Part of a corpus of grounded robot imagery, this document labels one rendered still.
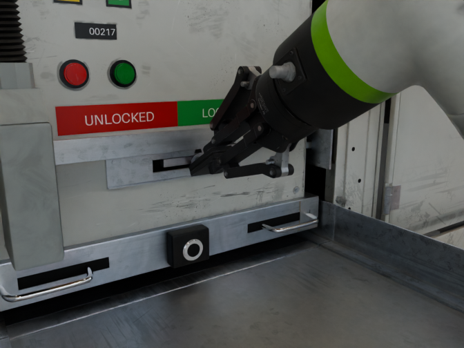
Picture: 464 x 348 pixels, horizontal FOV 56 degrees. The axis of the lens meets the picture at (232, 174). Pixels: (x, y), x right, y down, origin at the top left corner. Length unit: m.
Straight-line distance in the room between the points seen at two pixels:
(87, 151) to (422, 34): 0.38
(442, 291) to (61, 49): 0.58
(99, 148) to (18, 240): 0.14
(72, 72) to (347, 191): 0.49
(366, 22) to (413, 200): 0.65
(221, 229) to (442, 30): 0.47
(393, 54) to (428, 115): 0.60
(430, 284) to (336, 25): 0.45
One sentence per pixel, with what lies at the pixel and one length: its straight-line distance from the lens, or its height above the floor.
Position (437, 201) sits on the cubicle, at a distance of 1.00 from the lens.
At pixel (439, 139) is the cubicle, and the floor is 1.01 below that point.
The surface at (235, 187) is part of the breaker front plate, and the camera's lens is 0.68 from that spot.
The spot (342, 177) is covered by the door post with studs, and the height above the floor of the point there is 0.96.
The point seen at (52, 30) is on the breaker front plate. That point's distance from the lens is 0.56.
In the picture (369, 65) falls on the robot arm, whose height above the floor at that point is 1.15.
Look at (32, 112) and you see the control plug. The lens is 0.45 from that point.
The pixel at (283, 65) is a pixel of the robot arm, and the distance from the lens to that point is 0.36.
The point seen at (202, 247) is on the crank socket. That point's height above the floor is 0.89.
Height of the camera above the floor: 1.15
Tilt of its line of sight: 14 degrees down
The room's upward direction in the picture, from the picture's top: straight up
